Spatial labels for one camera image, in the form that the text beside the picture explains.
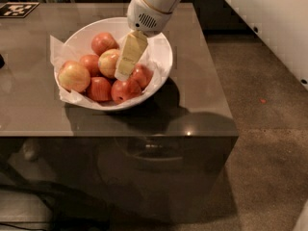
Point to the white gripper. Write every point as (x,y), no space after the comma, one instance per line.
(144,15)

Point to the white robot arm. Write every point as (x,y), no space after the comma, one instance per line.
(282,25)

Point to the centre yellow-red apple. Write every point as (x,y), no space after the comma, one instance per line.
(107,63)

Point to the yellow-red apple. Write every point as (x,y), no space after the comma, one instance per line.
(107,63)
(74,76)

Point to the right red apple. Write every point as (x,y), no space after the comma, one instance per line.
(142,75)

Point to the top back red apple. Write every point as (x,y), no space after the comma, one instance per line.
(103,42)

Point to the small middle red apple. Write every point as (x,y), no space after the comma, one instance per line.
(90,62)

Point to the white ceramic bowl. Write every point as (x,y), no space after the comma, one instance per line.
(163,55)

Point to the front centre red apple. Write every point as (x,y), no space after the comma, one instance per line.
(125,90)

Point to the front left red apple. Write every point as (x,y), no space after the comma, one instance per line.
(99,89)

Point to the left yellow-red apple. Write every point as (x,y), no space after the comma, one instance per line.
(74,76)

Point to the white tissue paper liner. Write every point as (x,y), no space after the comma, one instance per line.
(64,53)

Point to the black white fiducial marker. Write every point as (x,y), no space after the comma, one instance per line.
(17,9)

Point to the dark object at table edge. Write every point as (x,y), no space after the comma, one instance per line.
(2,61)

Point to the dark cabinet under table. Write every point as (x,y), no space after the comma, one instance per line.
(126,179)

